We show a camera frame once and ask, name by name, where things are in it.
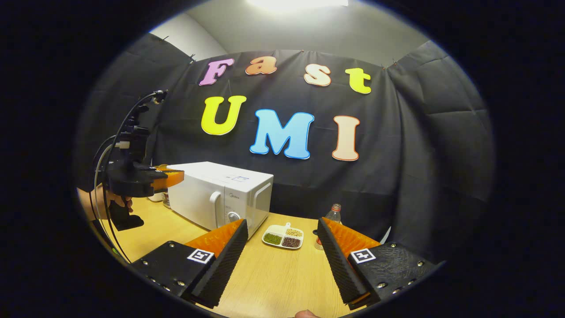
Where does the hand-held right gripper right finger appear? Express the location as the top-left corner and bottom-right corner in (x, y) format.
(317, 217), (442, 310)

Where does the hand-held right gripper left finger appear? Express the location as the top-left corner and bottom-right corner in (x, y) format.
(130, 219), (249, 309)

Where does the white microwave oven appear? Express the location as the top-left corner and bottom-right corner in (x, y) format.
(167, 161), (274, 240)

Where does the clear plastic water bottle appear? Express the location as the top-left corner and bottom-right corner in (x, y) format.
(315, 203), (343, 251)

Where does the divided white dish of beans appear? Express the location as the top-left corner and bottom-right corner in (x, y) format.
(262, 222), (305, 250)

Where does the ceiling light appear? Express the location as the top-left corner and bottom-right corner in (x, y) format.
(245, 0), (349, 11)

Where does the white cable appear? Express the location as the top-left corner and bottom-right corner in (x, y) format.
(93, 140), (131, 221)

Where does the black cable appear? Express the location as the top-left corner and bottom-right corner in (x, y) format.
(88, 91), (166, 265)

